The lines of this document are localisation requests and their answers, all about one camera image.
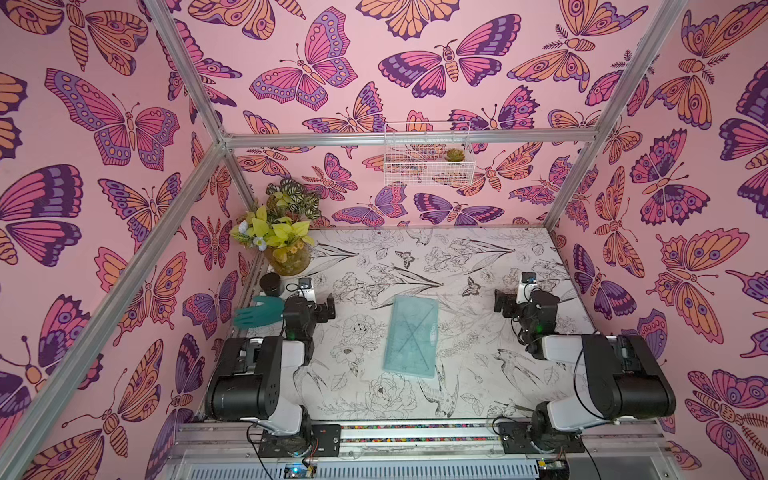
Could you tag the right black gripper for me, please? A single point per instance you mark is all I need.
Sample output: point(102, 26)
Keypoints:
point(510, 303)

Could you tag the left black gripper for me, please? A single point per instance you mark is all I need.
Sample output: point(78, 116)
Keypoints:
point(320, 311)

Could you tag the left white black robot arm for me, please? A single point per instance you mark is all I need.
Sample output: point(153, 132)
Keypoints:
point(253, 380)

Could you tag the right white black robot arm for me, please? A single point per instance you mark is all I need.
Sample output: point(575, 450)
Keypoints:
point(623, 379)

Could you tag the teal rubber glove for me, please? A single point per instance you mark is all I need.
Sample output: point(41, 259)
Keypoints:
point(265, 311)

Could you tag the small black cup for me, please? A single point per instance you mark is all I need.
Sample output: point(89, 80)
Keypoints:
point(271, 285)

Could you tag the yellow-green flower vase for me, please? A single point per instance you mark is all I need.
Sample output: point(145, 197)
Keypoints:
point(285, 241)

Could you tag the striped leaf potted plant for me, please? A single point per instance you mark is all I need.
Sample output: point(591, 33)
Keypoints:
point(291, 199)

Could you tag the small succulent in basket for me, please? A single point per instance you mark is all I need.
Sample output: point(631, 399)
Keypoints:
point(454, 155)

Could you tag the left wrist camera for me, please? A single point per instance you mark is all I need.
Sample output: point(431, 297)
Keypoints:
point(306, 288)

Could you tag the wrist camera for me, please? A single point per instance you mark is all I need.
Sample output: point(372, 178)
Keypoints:
point(306, 288)
point(526, 284)

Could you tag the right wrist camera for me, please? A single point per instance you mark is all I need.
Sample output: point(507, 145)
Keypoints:
point(526, 284)

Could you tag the white wire wall basket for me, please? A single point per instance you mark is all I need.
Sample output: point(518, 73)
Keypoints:
point(415, 156)

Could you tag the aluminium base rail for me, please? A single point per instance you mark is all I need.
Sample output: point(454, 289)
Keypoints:
point(421, 449)

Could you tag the aluminium frame bars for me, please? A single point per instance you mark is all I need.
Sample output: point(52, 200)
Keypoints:
point(45, 409)

